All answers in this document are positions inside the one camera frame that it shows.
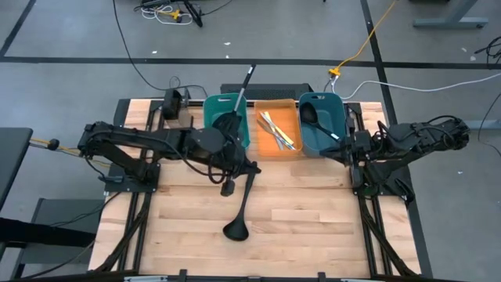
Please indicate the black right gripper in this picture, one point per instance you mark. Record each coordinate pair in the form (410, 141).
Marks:
(362, 147)

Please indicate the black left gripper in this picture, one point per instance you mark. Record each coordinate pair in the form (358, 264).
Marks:
(240, 166)

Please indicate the black ladle with white label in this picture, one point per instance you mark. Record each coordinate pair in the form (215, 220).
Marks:
(309, 113)

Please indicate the black plastic ladle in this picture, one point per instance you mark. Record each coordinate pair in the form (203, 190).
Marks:
(236, 231)

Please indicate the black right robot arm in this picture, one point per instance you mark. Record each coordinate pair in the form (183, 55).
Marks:
(422, 133)

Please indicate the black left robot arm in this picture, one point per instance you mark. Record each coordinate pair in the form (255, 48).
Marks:
(156, 141)

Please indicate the blue-teal plastic bin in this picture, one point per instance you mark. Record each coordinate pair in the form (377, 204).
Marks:
(332, 109)

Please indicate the green-teal plastic bin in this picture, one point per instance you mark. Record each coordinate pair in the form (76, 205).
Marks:
(213, 117)

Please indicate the orange translucent plastic tray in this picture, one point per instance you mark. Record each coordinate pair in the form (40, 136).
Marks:
(289, 117)

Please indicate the black perforated computer case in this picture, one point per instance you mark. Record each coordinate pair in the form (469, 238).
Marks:
(274, 91)

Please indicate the black box device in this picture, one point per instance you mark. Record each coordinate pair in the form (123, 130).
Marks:
(171, 103)

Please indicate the grey desk leg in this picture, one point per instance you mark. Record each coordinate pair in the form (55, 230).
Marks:
(483, 125)
(450, 22)

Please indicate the black tripod leg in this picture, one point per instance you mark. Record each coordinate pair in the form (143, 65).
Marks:
(194, 15)

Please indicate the black beam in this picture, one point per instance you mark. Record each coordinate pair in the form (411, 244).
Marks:
(39, 233)

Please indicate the black side table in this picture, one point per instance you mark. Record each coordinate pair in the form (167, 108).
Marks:
(11, 156)

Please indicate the black aluminium rail frame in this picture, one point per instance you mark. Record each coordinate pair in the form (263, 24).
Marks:
(138, 254)
(380, 235)

